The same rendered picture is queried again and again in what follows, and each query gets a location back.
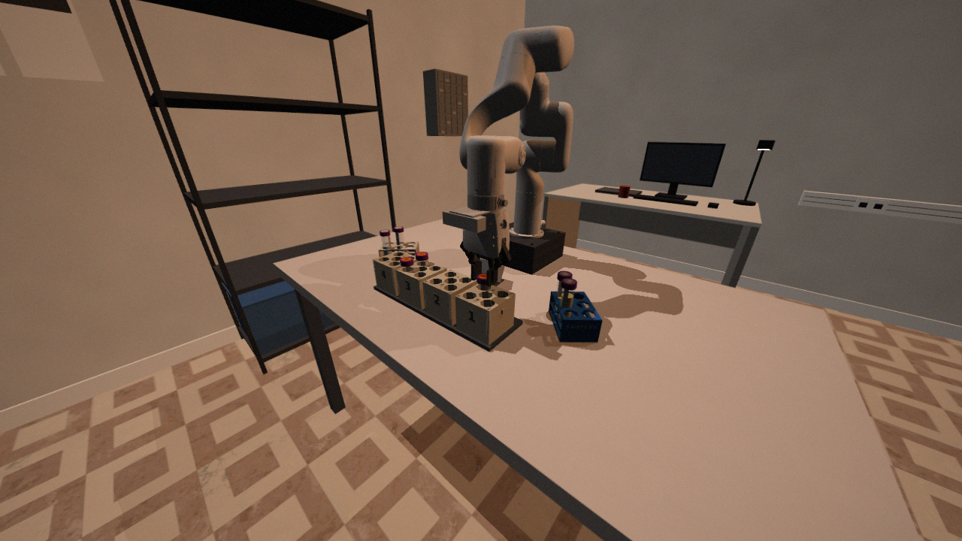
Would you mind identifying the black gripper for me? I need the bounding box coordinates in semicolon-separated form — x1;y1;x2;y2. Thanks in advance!
460;208;512;287

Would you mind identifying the beige bucket adapter with holes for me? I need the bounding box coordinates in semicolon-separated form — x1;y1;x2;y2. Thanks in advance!
455;284;516;345
422;270;478;326
373;251;416;296
395;261;447;310

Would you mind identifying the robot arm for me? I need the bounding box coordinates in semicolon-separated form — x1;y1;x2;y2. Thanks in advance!
443;26;574;239

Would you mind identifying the blue tube rack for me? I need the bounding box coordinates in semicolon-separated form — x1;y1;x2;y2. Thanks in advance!
549;292;603;343

